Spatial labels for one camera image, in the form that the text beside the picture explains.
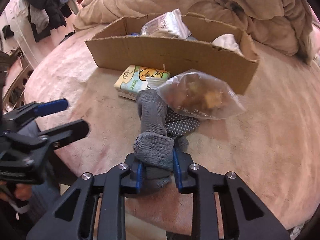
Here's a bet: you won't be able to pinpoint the yellow green tissue pack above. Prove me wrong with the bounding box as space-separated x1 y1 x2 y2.
114 65 170 100

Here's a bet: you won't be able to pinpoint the grey socks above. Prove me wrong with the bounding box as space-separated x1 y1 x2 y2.
133 89 200 195

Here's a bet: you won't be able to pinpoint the snack zip bag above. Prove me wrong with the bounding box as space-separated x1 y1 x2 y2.
156 69 245 120

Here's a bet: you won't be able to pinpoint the cotton swab bag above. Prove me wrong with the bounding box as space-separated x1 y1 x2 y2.
140 9 191 40

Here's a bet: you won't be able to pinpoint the left hand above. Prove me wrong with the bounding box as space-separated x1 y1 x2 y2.
0 184 32 202

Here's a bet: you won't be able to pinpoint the white shelf rack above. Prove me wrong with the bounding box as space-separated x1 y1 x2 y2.
1 0 38 113

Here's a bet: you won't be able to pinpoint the dark bag on floor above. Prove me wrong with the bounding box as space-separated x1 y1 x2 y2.
59 31 75 44

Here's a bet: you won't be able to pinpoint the pile of dark clothes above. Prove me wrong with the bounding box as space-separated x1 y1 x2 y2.
23 0 82 42

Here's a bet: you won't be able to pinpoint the cardboard box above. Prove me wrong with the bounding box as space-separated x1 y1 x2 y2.
85 12 259 94

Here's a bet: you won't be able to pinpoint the white cloth roll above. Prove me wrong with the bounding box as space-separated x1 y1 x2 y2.
212 34 243 56

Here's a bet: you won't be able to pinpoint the beige duvet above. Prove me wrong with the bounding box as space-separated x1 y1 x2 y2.
74 0 313 63

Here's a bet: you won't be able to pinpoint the black hat on wall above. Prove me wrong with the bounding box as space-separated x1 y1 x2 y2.
2 25 14 40

